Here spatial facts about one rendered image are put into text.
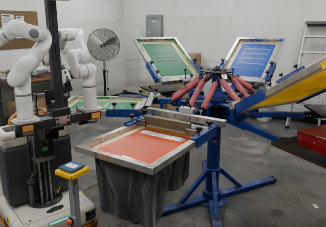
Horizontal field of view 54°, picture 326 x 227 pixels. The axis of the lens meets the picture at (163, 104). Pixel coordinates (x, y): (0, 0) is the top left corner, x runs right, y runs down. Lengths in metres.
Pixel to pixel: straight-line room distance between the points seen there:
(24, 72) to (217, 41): 4.99
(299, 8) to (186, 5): 2.18
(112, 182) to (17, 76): 0.83
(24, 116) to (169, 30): 5.28
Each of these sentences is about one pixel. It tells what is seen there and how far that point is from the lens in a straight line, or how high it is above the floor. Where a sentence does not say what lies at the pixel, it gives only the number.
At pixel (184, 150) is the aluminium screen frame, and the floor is 0.98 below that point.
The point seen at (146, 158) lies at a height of 0.96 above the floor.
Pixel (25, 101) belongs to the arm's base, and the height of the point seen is 1.26.
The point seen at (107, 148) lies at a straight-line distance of 2.05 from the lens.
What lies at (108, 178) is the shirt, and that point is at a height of 0.78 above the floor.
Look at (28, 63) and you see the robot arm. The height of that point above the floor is 1.50.
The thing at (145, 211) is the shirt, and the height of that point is 0.64.
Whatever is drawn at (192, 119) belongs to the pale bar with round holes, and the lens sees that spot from 2.42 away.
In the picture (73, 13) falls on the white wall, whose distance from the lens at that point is 6.66.
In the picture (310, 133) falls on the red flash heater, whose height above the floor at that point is 1.10.
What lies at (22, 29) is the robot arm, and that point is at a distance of 1.96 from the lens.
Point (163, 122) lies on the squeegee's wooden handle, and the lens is 2.27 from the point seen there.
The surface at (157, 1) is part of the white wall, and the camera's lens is 7.21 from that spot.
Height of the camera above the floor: 1.71
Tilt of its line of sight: 14 degrees down
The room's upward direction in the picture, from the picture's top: straight up
